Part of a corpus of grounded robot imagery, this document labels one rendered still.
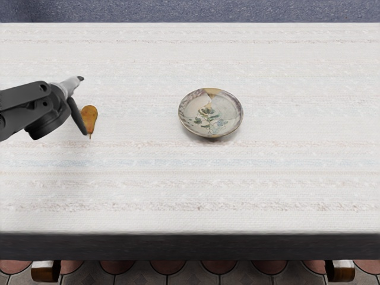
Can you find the brown pear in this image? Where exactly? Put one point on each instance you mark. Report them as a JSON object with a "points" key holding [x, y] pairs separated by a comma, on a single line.
{"points": [[89, 116]]}

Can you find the patterned ceramic plate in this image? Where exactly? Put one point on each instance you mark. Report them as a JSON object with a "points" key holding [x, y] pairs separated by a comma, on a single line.
{"points": [[210, 112]]}

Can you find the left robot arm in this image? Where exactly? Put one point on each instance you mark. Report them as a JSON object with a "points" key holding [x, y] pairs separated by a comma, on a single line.
{"points": [[26, 110]]}

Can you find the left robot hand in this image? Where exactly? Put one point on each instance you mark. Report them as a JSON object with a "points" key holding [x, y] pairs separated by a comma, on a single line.
{"points": [[70, 86]]}

